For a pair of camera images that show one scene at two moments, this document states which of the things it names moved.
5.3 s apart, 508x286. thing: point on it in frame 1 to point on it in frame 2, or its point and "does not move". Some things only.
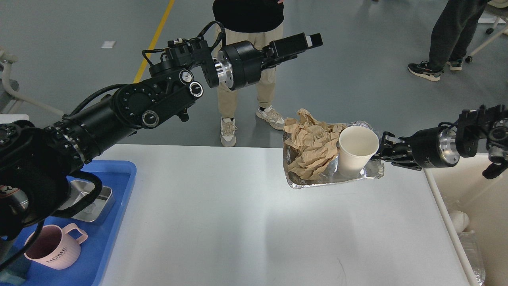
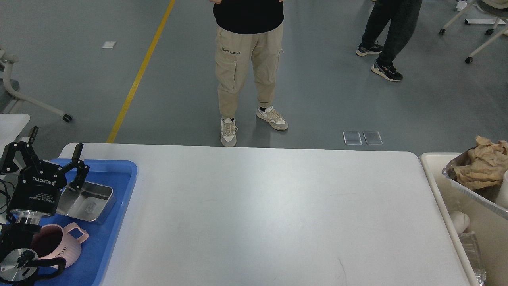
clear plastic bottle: x=468 y=239 does not move
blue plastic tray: x=87 y=269 does not move
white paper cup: x=356 y=144 to x=502 y=199
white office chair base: x=469 y=58 does not move
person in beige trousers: x=260 y=22 does not move
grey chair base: x=11 y=99 does not move
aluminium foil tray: x=374 y=169 to x=486 y=197
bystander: x=452 y=33 to x=390 y=26
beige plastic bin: x=462 y=186 does not move
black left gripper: x=240 y=63 to x=39 y=186
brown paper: x=316 y=144 to x=487 y=164
